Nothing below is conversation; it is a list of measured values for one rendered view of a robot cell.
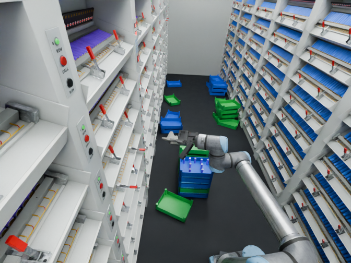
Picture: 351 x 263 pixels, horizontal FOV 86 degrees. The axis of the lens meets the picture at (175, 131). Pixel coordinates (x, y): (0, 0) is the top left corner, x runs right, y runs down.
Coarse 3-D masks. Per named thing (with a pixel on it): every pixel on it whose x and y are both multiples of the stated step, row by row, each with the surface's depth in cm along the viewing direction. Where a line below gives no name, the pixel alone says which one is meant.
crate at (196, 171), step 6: (180, 162) 179; (186, 162) 187; (192, 162) 187; (198, 162) 187; (204, 162) 188; (180, 168) 174; (186, 168) 181; (192, 168) 181; (198, 168) 181; (204, 168) 182; (180, 174) 172; (186, 174) 172; (192, 174) 171; (198, 174) 171; (204, 174) 171; (210, 174) 171
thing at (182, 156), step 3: (189, 144) 110; (192, 144) 109; (186, 147) 110; (189, 147) 109; (192, 147) 113; (183, 150) 110; (186, 150) 109; (189, 150) 111; (183, 153) 109; (186, 153) 111; (180, 156) 109; (183, 156) 109; (183, 159) 112
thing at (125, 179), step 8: (136, 128) 126; (136, 136) 125; (136, 144) 120; (128, 152) 112; (128, 160) 107; (128, 168) 103; (120, 176) 97; (128, 176) 99; (120, 192) 91; (112, 200) 86; (120, 200) 88; (120, 208) 85
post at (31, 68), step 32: (32, 0) 28; (0, 32) 29; (32, 32) 29; (64, 32) 36; (0, 64) 32; (32, 64) 31; (64, 96) 37; (64, 160) 45; (96, 160) 54; (96, 192) 55
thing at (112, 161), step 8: (128, 104) 113; (136, 104) 115; (128, 112) 110; (136, 112) 115; (120, 120) 100; (128, 120) 100; (120, 128) 97; (128, 128) 101; (120, 136) 94; (128, 136) 96; (112, 144) 88; (120, 144) 90; (112, 152) 77; (120, 152) 86; (104, 160) 80; (112, 160) 80; (120, 160) 82; (104, 168) 76; (112, 168) 78; (112, 176) 75; (112, 184) 73
